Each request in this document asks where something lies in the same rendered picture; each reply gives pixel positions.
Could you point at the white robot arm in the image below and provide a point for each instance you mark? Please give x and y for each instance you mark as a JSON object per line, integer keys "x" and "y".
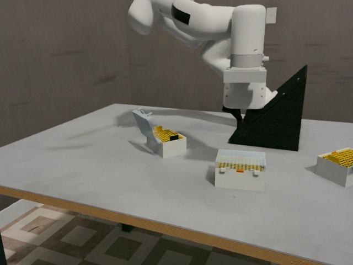
{"x": 193, "y": 23}

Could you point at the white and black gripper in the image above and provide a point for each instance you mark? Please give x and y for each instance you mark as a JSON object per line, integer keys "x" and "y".
{"x": 250, "y": 96}

